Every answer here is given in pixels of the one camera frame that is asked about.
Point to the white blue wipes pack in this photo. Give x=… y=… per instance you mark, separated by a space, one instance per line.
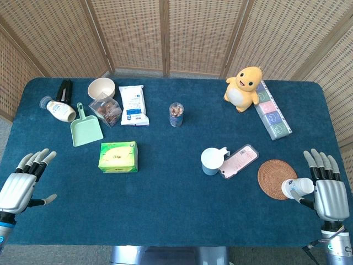
x=133 y=106

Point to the white blue mug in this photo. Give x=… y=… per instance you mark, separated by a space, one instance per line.
x=211 y=161

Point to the cream lotion bottle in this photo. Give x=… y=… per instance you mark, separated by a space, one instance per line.
x=59 y=109

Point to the pink phone package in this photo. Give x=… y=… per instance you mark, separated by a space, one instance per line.
x=238 y=161

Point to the woven rattan coaster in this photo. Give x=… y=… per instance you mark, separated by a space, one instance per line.
x=274 y=175

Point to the yellow dinosaur plush toy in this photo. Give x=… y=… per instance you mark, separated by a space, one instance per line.
x=242 y=89

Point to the blue table cloth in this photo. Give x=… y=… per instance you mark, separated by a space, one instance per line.
x=176 y=198

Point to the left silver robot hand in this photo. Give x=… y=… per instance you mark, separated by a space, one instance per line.
x=17 y=189

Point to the white paper cup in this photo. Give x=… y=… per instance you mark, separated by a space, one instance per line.
x=298 y=187

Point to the black stapler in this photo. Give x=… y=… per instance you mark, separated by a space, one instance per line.
x=64 y=92

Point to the woven folding screen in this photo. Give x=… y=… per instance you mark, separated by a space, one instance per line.
x=176 y=33

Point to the clear box of snacks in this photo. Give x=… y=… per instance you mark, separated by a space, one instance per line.
x=106 y=111

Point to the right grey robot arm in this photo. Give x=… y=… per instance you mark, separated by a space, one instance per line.
x=337 y=243

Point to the green snack box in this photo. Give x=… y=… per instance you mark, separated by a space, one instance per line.
x=118 y=157

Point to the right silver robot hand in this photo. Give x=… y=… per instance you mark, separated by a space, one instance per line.
x=331 y=197

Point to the green dustpan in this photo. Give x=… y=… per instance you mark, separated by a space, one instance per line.
x=84 y=128

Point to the clear jar of snacks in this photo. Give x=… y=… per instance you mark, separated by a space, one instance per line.
x=176 y=114

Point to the beige bowl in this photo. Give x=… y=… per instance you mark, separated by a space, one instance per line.
x=101 y=89

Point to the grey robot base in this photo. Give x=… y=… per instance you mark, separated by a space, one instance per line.
x=169 y=255

